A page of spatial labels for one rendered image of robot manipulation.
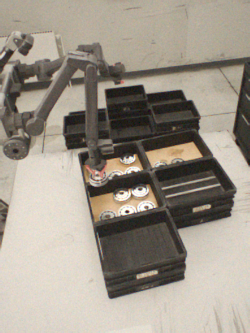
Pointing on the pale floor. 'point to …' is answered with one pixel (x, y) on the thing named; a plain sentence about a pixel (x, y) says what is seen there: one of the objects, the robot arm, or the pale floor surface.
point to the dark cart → (243, 113)
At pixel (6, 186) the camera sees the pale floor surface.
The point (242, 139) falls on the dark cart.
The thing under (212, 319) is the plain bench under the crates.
